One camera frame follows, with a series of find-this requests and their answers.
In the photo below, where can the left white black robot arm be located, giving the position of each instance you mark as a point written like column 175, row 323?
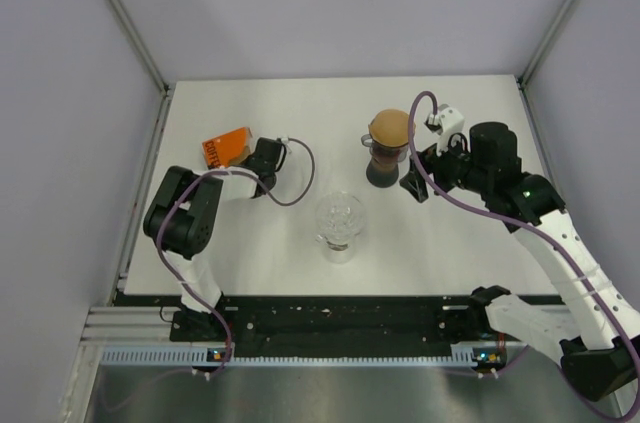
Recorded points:
column 181, row 217

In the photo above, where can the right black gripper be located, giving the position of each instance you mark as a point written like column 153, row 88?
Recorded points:
column 432, row 163

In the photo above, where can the dark carafe with red lid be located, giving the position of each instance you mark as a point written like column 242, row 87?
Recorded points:
column 382, row 170

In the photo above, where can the clear glass dripper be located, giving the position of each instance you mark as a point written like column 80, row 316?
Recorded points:
column 339, row 217

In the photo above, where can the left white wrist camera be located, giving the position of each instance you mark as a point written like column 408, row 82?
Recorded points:
column 285, row 142

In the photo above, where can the left aluminium frame post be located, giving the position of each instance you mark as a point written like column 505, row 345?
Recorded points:
column 136, row 42

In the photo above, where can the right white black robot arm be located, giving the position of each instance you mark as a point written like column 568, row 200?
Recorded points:
column 598, row 351

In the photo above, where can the orange coffee filter box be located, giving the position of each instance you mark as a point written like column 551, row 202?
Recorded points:
column 229, row 149

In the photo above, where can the right aluminium frame post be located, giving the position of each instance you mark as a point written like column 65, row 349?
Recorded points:
column 552, row 32

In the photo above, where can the brown paper coffee filter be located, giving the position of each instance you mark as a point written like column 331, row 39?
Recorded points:
column 390, row 128

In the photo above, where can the clear glass flask with coffee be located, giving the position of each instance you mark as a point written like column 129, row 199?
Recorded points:
column 339, row 252

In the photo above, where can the aluminium frame post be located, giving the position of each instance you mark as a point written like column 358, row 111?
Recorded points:
column 136, row 42
column 552, row 32

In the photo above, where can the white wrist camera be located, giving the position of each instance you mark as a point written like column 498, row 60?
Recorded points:
column 445, row 122
column 285, row 142

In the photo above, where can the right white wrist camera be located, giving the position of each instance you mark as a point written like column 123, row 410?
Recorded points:
column 445, row 122

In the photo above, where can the grey transparent dripper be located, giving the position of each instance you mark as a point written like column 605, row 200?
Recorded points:
column 382, row 148

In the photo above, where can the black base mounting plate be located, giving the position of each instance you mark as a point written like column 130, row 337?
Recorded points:
column 336, row 327

